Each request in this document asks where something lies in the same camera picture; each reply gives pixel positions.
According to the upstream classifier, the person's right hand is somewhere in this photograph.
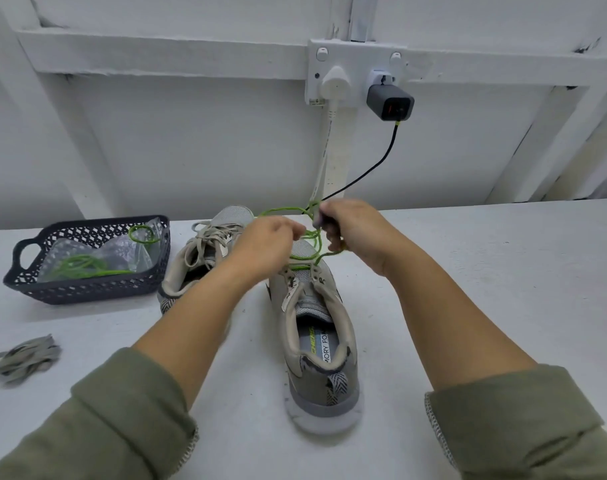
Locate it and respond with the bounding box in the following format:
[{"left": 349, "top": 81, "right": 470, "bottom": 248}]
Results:
[{"left": 314, "top": 199, "right": 417, "bottom": 279}]

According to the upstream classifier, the person's left hand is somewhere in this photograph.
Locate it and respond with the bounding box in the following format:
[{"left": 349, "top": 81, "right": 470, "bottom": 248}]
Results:
[{"left": 221, "top": 215, "right": 310, "bottom": 292}]

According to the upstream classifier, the green shoelace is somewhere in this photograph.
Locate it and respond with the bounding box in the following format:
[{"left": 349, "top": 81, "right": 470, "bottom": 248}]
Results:
[
  {"left": 48, "top": 223, "right": 163, "bottom": 281},
  {"left": 258, "top": 203, "right": 335, "bottom": 273}
]

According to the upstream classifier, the beige shoelace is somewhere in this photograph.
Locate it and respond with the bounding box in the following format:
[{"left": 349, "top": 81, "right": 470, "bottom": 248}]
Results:
[
  {"left": 183, "top": 221, "right": 245, "bottom": 268},
  {"left": 0, "top": 335, "right": 63, "bottom": 385}
]

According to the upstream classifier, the gray sneaker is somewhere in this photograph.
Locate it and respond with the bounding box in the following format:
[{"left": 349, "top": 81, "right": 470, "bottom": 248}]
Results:
[
  {"left": 267, "top": 257, "right": 364, "bottom": 436},
  {"left": 157, "top": 205, "right": 257, "bottom": 318}
]

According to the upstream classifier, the clear plastic bag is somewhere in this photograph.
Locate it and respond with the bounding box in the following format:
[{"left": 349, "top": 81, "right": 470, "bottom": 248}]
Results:
[{"left": 35, "top": 219, "right": 167, "bottom": 284}]

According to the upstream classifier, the person's left forearm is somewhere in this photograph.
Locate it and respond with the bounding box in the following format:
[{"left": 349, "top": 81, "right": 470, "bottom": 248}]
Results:
[{"left": 0, "top": 267, "right": 257, "bottom": 480}]

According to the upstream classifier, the person's right forearm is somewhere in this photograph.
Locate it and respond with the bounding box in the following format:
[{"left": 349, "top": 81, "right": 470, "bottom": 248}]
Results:
[{"left": 382, "top": 247, "right": 607, "bottom": 480}]

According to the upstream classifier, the gray charger adapter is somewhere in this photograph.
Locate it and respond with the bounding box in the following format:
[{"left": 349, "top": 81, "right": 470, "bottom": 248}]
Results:
[{"left": 366, "top": 81, "right": 416, "bottom": 122}]

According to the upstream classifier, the white plug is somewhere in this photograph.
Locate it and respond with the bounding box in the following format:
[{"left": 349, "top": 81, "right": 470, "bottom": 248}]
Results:
[{"left": 320, "top": 65, "right": 355, "bottom": 102}]

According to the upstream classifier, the dark plastic lattice basket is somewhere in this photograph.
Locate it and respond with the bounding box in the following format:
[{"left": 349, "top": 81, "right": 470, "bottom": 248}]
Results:
[{"left": 3, "top": 215, "right": 171, "bottom": 305}]

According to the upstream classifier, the black cable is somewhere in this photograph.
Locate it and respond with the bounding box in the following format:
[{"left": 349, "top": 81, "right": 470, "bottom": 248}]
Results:
[{"left": 322, "top": 121, "right": 400, "bottom": 203}]

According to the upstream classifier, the white cable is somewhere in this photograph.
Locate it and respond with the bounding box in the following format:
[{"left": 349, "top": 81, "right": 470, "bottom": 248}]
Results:
[{"left": 312, "top": 101, "right": 340, "bottom": 201}]

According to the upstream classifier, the white wall socket plate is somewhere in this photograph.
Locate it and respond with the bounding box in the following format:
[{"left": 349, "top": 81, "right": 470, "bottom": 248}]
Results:
[{"left": 306, "top": 39, "right": 409, "bottom": 106}]

